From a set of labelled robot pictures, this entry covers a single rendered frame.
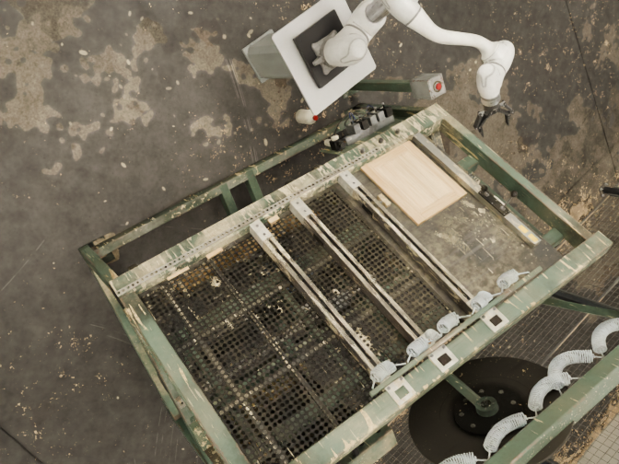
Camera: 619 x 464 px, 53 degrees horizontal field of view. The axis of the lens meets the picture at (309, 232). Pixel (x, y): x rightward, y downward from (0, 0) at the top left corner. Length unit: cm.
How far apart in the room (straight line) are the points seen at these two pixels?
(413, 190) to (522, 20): 258
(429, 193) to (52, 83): 218
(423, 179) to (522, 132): 236
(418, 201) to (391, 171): 25
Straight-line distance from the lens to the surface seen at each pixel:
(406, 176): 360
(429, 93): 383
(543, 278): 331
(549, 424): 312
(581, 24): 635
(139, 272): 319
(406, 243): 325
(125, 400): 439
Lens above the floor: 379
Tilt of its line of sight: 57 degrees down
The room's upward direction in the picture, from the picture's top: 112 degrees clockwise
